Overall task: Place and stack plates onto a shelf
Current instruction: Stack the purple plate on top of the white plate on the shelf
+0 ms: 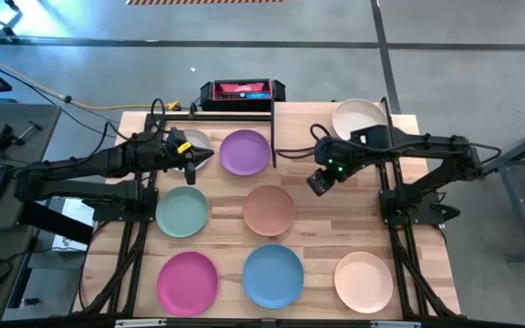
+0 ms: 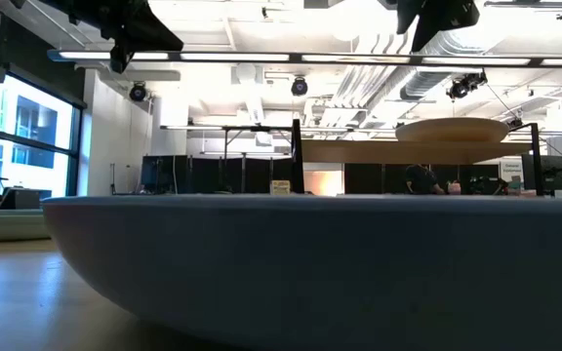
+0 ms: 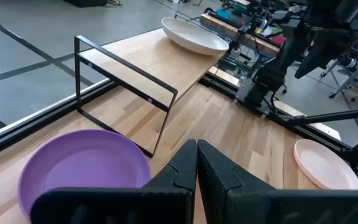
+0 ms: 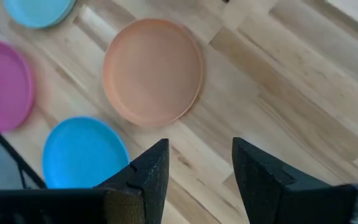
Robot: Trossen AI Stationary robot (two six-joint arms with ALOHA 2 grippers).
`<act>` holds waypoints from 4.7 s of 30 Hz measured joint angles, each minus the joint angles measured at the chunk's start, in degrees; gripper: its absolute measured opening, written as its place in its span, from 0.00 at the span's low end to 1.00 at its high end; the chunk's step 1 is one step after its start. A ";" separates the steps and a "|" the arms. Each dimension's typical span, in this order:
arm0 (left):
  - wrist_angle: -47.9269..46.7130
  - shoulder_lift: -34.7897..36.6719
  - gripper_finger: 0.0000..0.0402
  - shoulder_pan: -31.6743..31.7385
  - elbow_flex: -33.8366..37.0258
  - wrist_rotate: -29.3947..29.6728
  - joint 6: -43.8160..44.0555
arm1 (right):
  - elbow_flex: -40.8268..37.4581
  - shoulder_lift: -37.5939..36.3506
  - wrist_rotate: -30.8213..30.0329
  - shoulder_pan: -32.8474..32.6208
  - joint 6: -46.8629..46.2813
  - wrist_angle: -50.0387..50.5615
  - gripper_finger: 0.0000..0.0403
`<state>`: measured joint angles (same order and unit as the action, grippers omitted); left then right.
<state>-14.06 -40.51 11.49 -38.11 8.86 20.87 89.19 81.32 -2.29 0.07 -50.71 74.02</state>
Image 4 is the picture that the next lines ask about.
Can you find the terracotta plate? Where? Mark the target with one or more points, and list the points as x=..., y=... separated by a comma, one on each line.
x=152, y=71

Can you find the pale teal plate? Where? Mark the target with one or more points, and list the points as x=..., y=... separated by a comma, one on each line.
x=39, y=12

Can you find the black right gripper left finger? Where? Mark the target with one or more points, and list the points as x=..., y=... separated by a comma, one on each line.
x=154, y=174

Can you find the blue plate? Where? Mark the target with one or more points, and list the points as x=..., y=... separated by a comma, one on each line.
x=82, y=152

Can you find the black frame crossbar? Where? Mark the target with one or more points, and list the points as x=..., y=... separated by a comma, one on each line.
x=18, y=160

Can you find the magenta pink plate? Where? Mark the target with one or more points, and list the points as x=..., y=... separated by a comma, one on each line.
x=2, y=87

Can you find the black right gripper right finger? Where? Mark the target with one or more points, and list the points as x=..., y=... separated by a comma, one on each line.
x=269, y=193

